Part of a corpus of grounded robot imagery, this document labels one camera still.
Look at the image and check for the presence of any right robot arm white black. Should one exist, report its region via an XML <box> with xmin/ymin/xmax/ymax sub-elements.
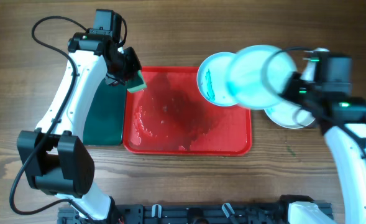
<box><xmin>280</xmin><ymin>50</ymin><xmax>366</xmax><ymax>223</ymax></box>

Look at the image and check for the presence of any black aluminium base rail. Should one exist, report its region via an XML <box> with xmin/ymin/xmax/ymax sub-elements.
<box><xmin>57</xmin><ymin>202</ymin><xmax>335</xmax><ymax>224</ymax></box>

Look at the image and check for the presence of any red plastic tray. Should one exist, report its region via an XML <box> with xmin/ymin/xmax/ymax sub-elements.
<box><xmin>122</xmin><ymin>67</ymin><xmax>252</xmax><ymax>156</ymax></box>

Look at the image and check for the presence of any green yellow sponge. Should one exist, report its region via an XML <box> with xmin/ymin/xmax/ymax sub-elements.
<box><xmin>126</xmin><ymin>70</ymin><xmax>147</xmax><ymax>93</ymax></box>

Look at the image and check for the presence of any white plate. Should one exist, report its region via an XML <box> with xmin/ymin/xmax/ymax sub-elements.
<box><xmin>226</xmin><ymin>45</ymin><xmax>297</xmax><ymax>110</ymax></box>
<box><xmin>196</xmin><ymin>52</ymin><xmax>237</xmax><ymax>107</ymax></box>
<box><xmin>264</xmin><ymin>101</ymin><xmax>315</xmax><ymax>129</ymax></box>

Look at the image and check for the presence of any dark green tray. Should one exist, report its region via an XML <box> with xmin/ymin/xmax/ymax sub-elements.
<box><xmin>83</xmin><ymin>81</ymin><xmax>127</xmax><ymax>146</ymax></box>

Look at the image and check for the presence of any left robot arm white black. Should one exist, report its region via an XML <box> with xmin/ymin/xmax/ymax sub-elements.
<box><xmin>9</xmin><ymin>29</ymin><xmax>145</xmax><ymax>223</ymax></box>

